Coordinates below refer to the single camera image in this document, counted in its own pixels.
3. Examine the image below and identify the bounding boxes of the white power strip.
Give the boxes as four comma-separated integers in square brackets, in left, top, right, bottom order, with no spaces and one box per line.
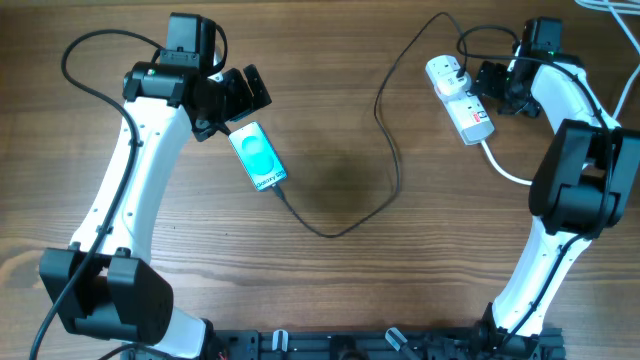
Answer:
[425,55,495,146]

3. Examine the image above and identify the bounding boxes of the turquoise screen Galaxy smartphone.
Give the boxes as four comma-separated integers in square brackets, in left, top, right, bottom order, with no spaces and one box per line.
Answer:
[229,122,287,191]

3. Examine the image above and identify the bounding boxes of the black USB charging cable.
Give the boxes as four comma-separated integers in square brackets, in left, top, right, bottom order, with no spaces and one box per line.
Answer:
[270,11,471,239]

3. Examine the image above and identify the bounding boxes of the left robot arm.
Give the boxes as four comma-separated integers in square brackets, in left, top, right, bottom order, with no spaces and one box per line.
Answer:
[39,13,271,359]

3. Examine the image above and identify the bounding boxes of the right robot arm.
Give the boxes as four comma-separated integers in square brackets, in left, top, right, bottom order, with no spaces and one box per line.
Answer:
[471,17,639,353]

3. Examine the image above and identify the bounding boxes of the white USB charger adapter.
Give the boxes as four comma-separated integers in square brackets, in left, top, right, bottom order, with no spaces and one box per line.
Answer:
[434,72,471,101]

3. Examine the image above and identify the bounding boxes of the white power strip cord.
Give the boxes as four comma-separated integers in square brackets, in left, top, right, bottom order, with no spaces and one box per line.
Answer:
[479,64,640,187]

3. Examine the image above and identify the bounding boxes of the white cable bundle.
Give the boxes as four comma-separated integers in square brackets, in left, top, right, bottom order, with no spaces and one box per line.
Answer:
[573,0,640,54]

